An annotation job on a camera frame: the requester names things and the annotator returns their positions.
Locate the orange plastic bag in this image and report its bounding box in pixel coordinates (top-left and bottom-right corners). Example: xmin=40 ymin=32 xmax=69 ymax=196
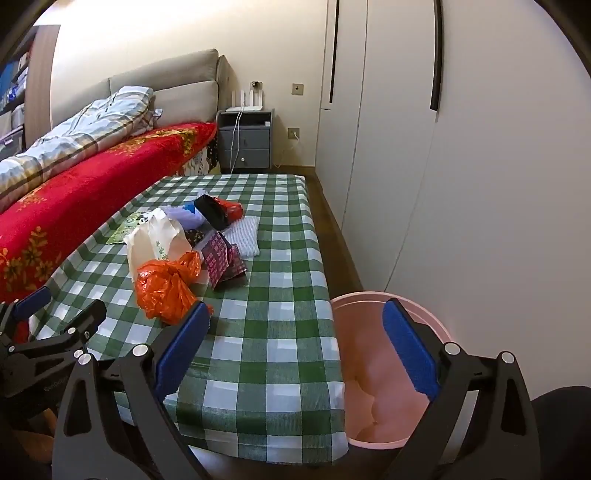
xmin=134 ymin=251 xmax=201 ymax=325

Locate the white paper bag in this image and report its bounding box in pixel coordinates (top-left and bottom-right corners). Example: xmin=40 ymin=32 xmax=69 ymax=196
xmin=123 ymin=208 xmax=192 ymax=282

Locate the green panda snack packet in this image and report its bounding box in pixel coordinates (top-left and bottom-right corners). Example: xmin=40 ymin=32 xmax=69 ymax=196
xmin=106 ymin=211 xmax=148 ymax=245

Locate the pink patterned black box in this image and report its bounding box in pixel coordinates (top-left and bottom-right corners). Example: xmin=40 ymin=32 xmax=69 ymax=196
xmin=197 ymin=230 xmax=247 ymax=291

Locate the purple foam net sleeve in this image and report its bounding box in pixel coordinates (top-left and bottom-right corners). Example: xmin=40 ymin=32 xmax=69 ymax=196
xmin=161 ymin=206 xmax=205 ymax=230

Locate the red snack bag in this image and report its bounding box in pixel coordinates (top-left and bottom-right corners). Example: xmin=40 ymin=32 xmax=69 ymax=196
xmin=214 ymin=197 xmax=245 ymax=223

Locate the pink plastic trash bin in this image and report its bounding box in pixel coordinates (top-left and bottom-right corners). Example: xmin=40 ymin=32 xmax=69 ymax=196
xmin=331 ymin=291 xmax=429 ymax=450

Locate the red floral blanket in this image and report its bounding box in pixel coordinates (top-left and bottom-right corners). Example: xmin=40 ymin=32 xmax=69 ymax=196
xmin=1 ymin=122 xmax=218 ymax=302

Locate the green checkered tablecloth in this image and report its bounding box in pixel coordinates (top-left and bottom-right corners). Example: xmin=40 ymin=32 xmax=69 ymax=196
xmin=30 ymin=174 xmax=349 ymax=465

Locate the floral bed sheet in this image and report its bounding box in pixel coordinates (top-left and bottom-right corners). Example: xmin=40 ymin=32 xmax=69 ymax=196
xmin=177 ymin=137 xmax=221 ymax=176

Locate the blue plaid folded quilt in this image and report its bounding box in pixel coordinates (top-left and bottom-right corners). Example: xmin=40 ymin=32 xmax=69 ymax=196
xmin=1 ymin=86 xmax=161 ymax=211

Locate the wooden bookshelf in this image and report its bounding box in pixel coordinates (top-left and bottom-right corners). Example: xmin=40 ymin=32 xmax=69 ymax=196
xmin=1 ymin=25 xmax=60 ymax=160

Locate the grey bedside cabinet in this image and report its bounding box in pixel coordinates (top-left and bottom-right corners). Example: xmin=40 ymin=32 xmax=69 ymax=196
xmin=215 ymin=110 xmax=274 ymax=173

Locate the beige upholstered headboard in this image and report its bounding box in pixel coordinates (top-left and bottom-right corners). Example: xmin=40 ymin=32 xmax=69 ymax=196
xmin=51 ymin=49 xmax=231 ymax=127

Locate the white wifi router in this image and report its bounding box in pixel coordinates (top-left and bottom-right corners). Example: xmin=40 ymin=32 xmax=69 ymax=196
xmin=226 ymin=89 xmax=263 ymax=112

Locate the white wardrobe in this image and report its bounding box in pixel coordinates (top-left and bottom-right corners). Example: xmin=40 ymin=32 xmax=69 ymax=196
xmin=317 ymin=1 xmax=590 ymax=395

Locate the white charging cable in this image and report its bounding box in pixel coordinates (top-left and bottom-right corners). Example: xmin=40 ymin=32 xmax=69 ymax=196
xmin=230 ymin=89 xmax=246 ymax=174

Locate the lower wall socket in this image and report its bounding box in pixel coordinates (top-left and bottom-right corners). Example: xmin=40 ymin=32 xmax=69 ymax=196
xmin=287 ymin=127 xmax=300 ymax=140

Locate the upper wall switch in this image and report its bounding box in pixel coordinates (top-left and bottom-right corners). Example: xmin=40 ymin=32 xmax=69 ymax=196
xmin=291 ymin=83 xmax=304 ymax=96

